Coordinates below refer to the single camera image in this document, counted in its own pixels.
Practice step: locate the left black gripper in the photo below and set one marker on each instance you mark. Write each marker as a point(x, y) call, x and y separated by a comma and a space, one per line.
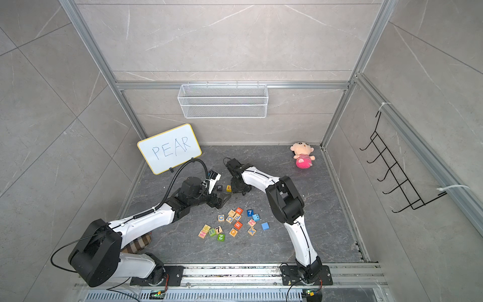
point(221, 202)

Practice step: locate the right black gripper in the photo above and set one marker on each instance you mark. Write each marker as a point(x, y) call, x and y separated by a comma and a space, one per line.
point(235, 189)

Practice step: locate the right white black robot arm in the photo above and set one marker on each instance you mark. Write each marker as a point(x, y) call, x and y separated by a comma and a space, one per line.
point(287, 207)

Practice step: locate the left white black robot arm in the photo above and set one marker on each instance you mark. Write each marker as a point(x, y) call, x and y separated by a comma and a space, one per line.
point(98, 257)

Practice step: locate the whiteboard with PEAR writing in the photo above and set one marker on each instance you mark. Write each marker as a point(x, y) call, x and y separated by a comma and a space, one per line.
point(170, 149)

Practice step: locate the red R block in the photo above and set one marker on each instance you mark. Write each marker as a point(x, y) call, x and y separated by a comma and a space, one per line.
point(238, 225)

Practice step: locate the pink N block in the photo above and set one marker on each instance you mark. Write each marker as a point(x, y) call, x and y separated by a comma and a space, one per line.
point(202, 234)

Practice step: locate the pink plush doll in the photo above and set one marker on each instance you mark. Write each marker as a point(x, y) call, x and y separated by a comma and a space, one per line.
point(303, 155)

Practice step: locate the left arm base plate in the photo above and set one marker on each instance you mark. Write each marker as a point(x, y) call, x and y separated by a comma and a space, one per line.
point(169, 275)

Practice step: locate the white wire mesh basket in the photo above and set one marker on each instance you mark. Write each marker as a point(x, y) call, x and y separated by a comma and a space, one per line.
point(200, 101)

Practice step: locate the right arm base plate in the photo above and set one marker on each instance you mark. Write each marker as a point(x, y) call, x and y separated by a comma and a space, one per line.
point(295, 275)

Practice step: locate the black wire hook rack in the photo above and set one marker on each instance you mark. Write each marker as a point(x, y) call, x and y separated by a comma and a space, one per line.
point(411, 197)

